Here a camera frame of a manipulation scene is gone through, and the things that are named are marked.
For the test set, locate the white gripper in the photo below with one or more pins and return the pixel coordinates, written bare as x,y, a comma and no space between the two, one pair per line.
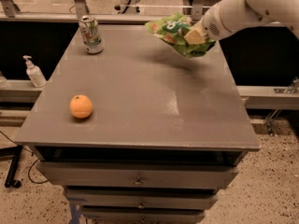
212,24

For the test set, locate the green rice chip bag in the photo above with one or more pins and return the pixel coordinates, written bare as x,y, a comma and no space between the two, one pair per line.
172,31

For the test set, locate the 7up soda can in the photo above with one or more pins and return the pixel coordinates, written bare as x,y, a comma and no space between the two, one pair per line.
88,27

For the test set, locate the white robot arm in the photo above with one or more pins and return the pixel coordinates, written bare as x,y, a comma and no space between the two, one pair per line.
286,12

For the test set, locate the grey drawer cabinet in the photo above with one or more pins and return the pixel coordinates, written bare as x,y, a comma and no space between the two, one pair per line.
151,106

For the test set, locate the orange fruit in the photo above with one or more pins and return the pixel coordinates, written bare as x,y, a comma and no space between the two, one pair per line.
81,106

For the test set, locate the white pump dispenser bottle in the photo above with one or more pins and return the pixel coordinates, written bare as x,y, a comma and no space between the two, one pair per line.
34,73

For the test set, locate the metal window railing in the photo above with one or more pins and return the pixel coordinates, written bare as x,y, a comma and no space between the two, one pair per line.
109,10

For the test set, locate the top grey drawer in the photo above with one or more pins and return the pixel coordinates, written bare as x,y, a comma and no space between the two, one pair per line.
137,175

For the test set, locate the grey drawer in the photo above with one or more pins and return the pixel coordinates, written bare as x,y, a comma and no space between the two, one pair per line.
137,175
143,215
140,198

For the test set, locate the middle grey drawer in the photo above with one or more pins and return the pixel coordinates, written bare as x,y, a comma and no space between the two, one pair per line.
140,198

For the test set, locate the bottom grey drawer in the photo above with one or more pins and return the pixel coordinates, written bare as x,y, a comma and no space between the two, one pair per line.
143,215

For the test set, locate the black stand leg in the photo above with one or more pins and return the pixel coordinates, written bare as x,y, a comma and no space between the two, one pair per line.
14,153

